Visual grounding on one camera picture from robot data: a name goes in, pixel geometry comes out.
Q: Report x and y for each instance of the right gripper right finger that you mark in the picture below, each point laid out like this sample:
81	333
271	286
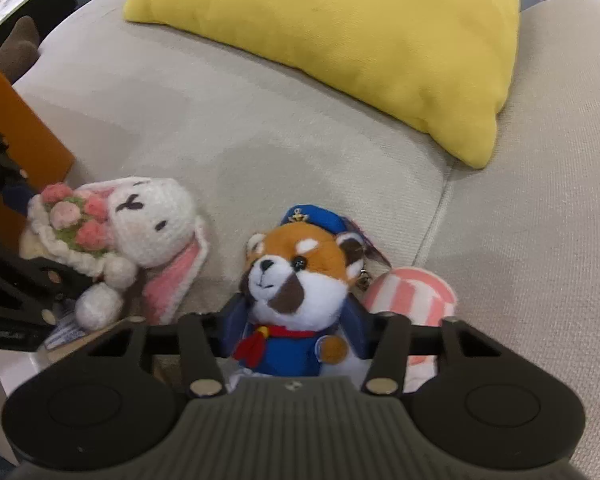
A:
480	402

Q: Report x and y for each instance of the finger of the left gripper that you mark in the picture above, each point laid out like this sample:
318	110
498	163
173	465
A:
38	280

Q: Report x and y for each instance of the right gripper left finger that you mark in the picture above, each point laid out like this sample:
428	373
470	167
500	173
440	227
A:
118	396

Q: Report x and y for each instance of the white plush striped ears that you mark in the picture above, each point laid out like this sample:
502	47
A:
416	293

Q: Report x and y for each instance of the white crochet bunny plush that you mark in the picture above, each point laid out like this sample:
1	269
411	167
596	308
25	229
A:
111	231

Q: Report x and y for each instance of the red panda sailor plush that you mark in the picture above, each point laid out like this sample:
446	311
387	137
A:
297	280

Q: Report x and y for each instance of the orange storage box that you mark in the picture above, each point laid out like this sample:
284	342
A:
13	110

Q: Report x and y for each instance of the beige fabric sofa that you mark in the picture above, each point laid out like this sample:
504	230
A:
519	240

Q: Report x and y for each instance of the brown sock foot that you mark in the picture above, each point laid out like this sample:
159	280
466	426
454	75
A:
19	52

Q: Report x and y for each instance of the yellow pillow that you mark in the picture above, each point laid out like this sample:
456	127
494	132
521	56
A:
443	67

